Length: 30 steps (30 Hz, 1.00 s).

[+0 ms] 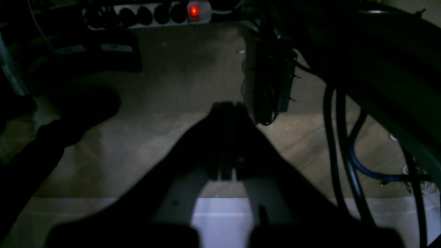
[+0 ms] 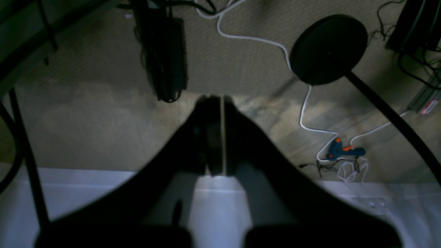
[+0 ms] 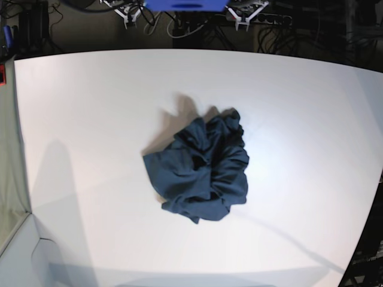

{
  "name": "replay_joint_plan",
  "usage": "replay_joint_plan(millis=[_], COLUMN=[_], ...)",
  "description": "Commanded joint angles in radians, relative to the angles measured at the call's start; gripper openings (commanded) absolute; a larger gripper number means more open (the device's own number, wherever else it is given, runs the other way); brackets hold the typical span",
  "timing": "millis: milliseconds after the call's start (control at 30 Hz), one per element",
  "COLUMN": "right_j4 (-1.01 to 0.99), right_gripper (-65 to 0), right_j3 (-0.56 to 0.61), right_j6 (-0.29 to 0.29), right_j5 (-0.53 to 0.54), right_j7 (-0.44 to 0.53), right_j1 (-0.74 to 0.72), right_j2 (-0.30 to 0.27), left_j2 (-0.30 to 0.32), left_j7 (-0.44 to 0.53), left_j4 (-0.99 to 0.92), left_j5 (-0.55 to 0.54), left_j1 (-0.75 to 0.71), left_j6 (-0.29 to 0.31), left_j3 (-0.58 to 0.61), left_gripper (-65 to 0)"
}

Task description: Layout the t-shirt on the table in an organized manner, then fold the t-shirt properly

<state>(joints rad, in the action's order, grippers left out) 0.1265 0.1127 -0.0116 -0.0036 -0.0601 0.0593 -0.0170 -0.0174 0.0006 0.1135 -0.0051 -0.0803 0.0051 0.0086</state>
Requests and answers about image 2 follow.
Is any black table leg frame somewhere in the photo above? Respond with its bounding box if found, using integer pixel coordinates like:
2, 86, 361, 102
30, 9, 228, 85
0, 88, 50, 231

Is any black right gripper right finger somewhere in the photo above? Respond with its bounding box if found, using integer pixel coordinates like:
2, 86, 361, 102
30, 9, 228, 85
224, 96, 403, 248

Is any black equipment with cables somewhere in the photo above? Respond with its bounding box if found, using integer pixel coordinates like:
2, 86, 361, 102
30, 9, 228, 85
378, 0, 440, 91

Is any blue orange glue gun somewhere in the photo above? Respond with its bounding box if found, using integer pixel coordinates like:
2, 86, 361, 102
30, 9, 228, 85
326, 137, 366, 161

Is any black power adapter box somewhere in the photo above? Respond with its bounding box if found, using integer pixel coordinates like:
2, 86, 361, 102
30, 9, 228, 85
129, 0, 188, 103

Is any black round lamp base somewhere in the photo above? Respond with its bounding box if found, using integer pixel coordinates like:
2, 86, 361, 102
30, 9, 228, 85
289, 14, 368, 86

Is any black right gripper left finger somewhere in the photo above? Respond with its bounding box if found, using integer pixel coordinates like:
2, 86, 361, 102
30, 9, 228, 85
35, 96, 223, 248

